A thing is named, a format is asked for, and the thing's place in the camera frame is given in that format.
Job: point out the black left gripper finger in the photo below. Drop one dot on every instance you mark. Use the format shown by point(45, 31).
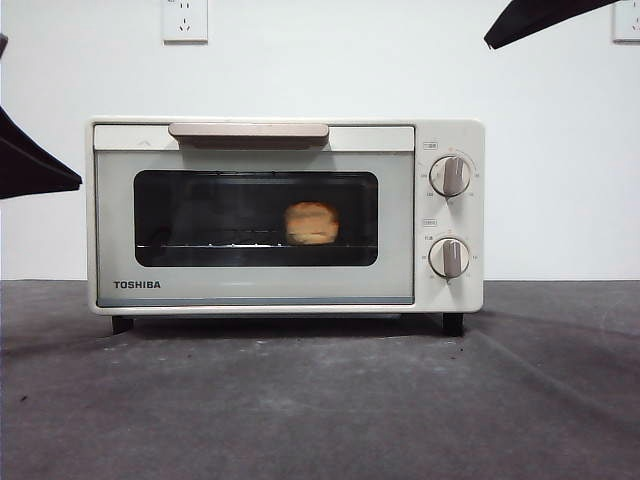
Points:
point(25, 142)
point(30, 180)

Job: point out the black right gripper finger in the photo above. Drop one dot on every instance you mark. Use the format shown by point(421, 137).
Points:
point(540, 20)

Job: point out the golden bread loaf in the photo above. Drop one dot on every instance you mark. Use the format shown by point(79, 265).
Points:
point(312, 224)

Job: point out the cream Toshiba toaster oven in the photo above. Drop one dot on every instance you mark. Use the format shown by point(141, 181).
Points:
point(450, 135)

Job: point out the beige oven knob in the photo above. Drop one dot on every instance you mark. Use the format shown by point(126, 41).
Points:
point(449, 257)
point(450, 176)

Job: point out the white wall socket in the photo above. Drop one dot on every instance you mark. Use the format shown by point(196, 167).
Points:
point(185, 22)
point(629, 22)

